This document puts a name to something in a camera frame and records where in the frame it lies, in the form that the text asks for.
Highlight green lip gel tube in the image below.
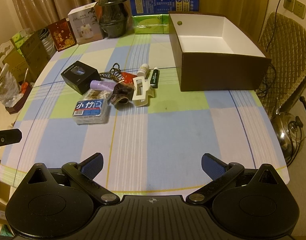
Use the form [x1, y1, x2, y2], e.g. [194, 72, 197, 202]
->
[150, 67, 160, 88]

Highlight brown white storage box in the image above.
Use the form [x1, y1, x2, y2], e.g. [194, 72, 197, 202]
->
[169, 11, 271, 92]

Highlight black shaver box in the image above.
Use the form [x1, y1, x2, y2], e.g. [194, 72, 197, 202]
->
[61, 61, 101, 95]

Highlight blue milk carton box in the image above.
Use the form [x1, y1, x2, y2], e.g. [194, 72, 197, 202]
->
[130, 0, 199, 16]

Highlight silver foil bag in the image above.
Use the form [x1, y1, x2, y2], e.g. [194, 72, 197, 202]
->
[0, 63, 20, 107]

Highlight brown cardboard box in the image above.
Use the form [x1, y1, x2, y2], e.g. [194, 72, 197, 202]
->
[20, 28, 57, 82]

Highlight steel kettle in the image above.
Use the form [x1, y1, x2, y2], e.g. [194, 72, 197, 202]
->
[271, 96, 306, 167]

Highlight white cutout cardboard box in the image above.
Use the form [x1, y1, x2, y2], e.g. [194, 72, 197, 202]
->
[0, 40, 28, 83]

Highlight dark stacked pots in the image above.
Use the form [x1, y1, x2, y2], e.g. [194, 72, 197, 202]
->
[98, 0, 128, 38]

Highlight brown hair scrunchie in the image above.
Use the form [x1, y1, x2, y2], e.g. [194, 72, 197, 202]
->
[110, 82, 134, 106]

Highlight white appliance box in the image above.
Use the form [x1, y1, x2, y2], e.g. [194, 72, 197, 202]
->
[68, 2, 105, 45]

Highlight light green tissue box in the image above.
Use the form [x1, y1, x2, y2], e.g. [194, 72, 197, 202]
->
[132, 14, 169, 34]

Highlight dark tray with clutter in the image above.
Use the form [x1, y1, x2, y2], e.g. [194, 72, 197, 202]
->
[6, 68, 32, 114]

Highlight clear cotton swab bag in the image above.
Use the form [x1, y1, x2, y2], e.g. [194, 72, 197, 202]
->
[82, 89, 112, 100]

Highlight red snack packet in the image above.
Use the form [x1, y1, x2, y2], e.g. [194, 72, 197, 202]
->
[121, 72, 137, 84]

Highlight quilted chair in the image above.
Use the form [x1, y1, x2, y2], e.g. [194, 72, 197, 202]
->
[257, 12, 306, 118]

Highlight leopard hair claw clip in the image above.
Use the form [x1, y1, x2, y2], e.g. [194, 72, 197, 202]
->
[99, 63, 122, 83]

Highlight checked tablecloth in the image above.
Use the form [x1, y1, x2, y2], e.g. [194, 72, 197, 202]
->
[0, 34, 289, 195]

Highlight wall socket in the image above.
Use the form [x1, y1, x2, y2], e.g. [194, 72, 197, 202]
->
[283, 0, 306, 20]

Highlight white pill bottle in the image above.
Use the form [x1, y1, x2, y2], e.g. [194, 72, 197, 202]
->
[137, 63, 150, 78]

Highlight red gift box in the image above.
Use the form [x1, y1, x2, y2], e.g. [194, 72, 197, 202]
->
[47, 18, 77, 51]

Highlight white hair claw clip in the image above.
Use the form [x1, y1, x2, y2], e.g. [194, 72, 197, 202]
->
[132, 76, 155, 107]

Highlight black power cable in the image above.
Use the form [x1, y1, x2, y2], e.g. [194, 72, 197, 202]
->
[265, 0, 290, 53]

